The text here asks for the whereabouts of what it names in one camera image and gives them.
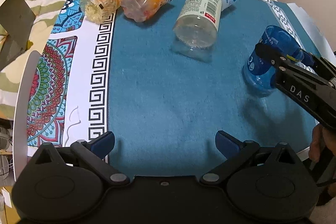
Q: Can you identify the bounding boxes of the blue label plastic bottle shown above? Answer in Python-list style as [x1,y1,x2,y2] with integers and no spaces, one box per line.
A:
[243,25,304,97]

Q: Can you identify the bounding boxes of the person right hand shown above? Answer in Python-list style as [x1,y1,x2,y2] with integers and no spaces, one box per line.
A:
[309,124,336,162]

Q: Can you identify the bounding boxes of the colourful mandala mat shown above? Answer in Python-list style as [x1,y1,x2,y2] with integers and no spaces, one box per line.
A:
[13,0,115,177]

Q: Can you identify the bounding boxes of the blue towel with pattern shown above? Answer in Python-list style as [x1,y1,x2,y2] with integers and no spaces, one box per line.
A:
[107,0,315,176]

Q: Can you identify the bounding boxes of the green label clear bottle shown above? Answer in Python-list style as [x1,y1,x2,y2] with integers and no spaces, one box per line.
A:
[172,0,222,63]

